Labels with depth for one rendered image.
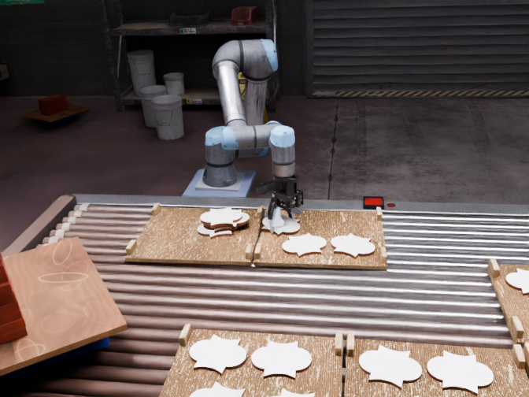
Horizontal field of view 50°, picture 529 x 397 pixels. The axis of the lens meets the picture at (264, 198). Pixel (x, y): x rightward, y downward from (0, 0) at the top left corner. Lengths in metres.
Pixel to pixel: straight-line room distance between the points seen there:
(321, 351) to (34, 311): 0.72
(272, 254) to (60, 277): 0.64
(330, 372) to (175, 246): 0.75
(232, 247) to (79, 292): 0.54
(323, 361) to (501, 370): 0.41
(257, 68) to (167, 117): 3.42
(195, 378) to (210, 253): 0.55
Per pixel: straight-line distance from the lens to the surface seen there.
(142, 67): 6.49
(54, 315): 1.53
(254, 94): 2.23
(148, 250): 1.91
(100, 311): 1.50
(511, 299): 1.71
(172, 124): 5.54
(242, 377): 1.40
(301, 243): 1.84
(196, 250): 1.87
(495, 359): 1.50
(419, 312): 1.63
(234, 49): 2.12
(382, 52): 6.51
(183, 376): 1.42
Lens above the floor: 1.90
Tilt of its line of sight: 27 degrees down
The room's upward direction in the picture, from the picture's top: 3 degrees counter-clockwise
